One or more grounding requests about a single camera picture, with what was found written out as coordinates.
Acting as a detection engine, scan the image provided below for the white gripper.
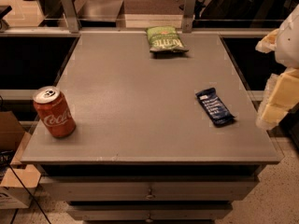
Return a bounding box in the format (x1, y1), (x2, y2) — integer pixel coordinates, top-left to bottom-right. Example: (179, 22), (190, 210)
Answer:
(255, 5), (299, 130)

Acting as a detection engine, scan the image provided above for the green jalapeno chip bag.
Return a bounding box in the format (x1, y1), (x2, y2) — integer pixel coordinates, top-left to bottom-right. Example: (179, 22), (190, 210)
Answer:
(146, 26), (188, 53)

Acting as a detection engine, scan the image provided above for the red coke can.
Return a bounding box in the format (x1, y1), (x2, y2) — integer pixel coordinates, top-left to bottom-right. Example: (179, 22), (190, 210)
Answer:
(33, 86), (76, 138)

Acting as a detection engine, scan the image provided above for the blue snack bar wrapper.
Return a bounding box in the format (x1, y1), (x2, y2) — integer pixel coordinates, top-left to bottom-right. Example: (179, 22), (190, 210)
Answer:
(195, 88), (235, 127)

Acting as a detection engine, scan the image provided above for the upper grey drawer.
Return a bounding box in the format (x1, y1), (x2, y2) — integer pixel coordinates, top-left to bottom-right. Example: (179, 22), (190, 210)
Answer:
(40, 177), (259, 202)

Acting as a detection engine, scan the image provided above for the grey drawer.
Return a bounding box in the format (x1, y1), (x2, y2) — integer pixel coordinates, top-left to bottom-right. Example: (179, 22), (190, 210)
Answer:
(67, 202), (232, 222)
(40, 177), (259, 202)

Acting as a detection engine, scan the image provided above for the lower grey drawer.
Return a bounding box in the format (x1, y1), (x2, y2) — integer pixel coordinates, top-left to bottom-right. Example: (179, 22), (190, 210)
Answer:
(67, 202), (232, 222)

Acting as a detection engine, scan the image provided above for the cardboard box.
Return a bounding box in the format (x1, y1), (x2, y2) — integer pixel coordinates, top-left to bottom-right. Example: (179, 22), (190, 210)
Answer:
(0, 111), (41, 209)

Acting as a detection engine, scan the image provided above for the right metal bracket post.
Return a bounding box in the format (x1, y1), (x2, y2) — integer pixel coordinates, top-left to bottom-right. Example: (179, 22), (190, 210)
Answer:
(181, 0), (195, 33)

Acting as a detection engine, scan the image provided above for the metal bracket post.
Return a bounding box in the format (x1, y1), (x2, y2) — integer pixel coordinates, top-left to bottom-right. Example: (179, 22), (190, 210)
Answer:
(61, 0), (79, 33)
(181, 0), (195, 33)

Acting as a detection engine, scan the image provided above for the left metal bracket post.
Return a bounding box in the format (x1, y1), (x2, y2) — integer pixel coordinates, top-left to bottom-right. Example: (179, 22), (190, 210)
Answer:
(61, 0), (79, 33)

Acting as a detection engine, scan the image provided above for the black cable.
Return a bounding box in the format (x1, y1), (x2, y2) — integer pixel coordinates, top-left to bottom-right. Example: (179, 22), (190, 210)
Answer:
(0, 152), (52, 224)

